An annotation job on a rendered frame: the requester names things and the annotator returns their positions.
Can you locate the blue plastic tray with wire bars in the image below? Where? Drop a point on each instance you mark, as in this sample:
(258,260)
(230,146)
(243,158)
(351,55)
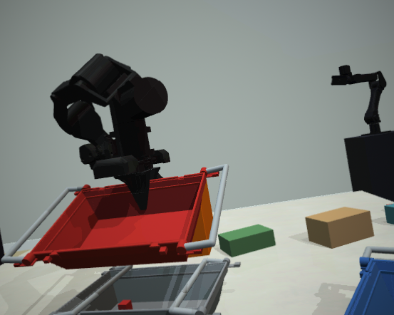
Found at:
(374,294)

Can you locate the green rectangular block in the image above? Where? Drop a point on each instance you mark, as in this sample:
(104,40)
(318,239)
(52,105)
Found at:
(247,239)

